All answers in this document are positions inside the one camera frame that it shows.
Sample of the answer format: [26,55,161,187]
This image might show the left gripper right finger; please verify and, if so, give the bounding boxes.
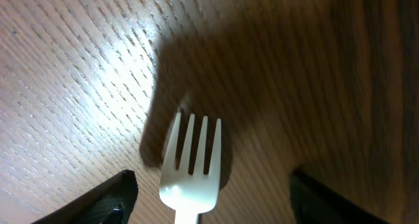
[289,170,385,224]

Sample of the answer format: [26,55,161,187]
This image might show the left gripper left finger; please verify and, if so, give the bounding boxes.
[34,170,138,224]

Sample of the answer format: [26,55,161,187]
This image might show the white plastic fork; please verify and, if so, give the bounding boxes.
[159,112,222,224]

